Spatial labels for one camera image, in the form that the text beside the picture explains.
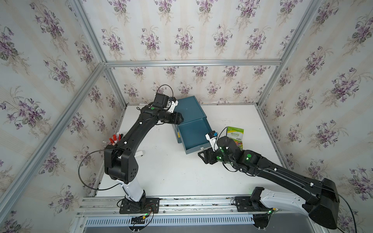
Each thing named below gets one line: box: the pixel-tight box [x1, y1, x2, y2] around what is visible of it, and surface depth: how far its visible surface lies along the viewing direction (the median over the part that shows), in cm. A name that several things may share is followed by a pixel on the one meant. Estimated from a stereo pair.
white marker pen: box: [134, 150, 145, 157], surface depth 91 cm
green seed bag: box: [226, 126, 244, 151], surface depth 103 cm
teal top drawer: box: [177, 116, 213, 155], surface depth 89 cm
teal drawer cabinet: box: [172, 95, 212, 155], surface depth 90 cm
